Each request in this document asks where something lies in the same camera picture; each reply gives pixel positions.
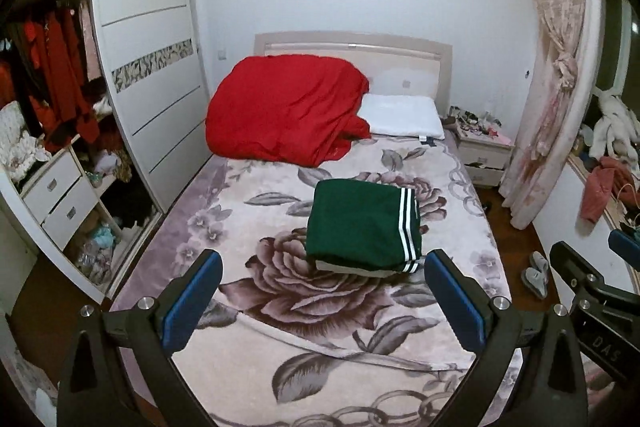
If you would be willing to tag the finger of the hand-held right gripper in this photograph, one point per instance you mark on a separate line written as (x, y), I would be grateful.
(627, 247)
(575, 272)

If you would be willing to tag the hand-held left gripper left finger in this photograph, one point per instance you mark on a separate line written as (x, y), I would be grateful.
(192, 302)

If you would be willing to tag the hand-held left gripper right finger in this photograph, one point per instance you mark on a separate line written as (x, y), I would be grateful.
(455, 302)

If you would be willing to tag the green and white jacket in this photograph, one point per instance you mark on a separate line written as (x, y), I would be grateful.
(355, 227)

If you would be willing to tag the red hanging clothes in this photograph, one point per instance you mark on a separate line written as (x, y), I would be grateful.
(60, 72)

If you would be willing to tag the grey slipper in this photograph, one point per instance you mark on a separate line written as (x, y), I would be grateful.
(540, 261)
(535, 282)

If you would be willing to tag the pink garment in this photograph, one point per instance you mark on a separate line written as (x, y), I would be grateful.
(602, 187)

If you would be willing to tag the floral blanket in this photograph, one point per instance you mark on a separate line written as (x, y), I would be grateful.
(260, 217)

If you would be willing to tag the white plush toy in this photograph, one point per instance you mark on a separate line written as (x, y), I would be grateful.
(615, 122)

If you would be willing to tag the white nightstand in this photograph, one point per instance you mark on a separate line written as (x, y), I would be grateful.
(482, 159)

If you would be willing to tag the white wardrobe drawer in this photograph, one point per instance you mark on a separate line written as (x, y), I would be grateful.
(50, 184)
(70, 214)

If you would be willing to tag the open white wardrobe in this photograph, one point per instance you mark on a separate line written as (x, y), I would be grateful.
(30, 227)

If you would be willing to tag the white pillow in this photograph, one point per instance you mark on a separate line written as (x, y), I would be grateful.
(400, 117)

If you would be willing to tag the pink floral curtain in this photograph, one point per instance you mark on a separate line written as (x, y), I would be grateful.
(550, 57)

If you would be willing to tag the red quilt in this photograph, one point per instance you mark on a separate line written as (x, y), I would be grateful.
(285, 112)

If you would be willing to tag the beige bed headboard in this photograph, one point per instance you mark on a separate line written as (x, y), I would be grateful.
(400, 62)

